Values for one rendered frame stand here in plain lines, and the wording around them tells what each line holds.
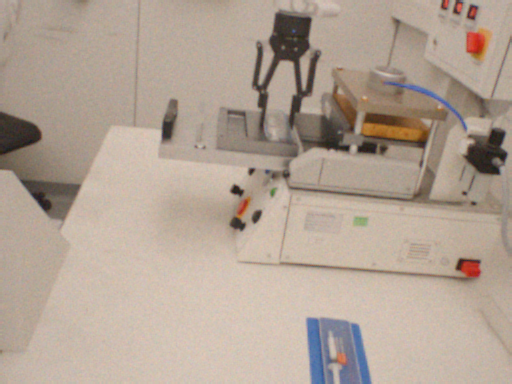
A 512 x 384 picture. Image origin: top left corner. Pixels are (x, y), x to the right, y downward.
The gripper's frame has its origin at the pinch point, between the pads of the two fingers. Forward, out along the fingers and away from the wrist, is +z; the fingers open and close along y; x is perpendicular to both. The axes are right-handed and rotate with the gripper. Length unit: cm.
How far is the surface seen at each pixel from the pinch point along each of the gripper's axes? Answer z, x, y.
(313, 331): 27.9, 36.3, -7.8
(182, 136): 6.1, 5.3, 19.5
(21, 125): 54, -111, 95
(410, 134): -1.7, 10.0, -25.9
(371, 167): 3.9, 16.0, -17.6
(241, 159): 7.4, 10.9, 7.1
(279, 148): 4.5, 9.8, -0.2
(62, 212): 103, -126, 83
